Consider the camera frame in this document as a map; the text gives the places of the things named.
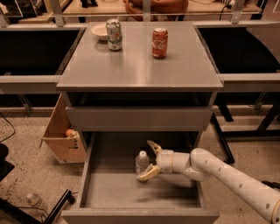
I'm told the clear plastic water bottle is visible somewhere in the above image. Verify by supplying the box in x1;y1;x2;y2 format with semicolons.
136;150;150;175

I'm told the plastic bottle on floor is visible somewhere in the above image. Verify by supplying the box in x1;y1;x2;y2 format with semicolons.
26;193;47;210

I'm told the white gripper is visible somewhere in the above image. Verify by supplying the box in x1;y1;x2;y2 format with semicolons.
136;140;174;182

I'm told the small white bowl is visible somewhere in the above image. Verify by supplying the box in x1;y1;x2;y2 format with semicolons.
90;23;107;41

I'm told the brown leather bag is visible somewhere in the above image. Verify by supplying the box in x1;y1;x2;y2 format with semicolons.
122;0;189;21

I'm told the black table leg with caster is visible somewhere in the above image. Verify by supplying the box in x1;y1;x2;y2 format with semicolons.
211;114;235;165

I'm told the open grey middle drawer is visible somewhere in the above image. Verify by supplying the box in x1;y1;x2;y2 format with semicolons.
62;132;220;224

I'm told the red cola can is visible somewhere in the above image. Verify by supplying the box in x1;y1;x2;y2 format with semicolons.
152;27;168;59

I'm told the cardboard box on floor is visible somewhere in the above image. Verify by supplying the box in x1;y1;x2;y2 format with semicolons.
42;95;87;164

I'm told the black stand base left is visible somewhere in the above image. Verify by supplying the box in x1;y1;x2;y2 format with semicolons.
0;143;75;224

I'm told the black cable on floor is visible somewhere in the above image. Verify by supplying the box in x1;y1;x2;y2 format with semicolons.
0;113;17;144

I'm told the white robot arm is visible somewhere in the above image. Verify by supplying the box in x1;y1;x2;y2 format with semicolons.
136;140;280;224

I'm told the orange fruit in box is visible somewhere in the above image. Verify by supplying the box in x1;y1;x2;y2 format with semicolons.
65;129;73;137

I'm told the green white soda can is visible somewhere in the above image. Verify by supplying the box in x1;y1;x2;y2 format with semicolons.
106;18;123;51

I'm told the black caster wheel right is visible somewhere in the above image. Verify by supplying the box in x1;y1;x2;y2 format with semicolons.
262;180;280;189

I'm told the grey drawer cabinet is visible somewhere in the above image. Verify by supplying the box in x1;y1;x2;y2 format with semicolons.
57;22;223;143

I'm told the closed grey top drawer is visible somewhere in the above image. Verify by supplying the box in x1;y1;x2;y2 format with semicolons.
66;107;213;131

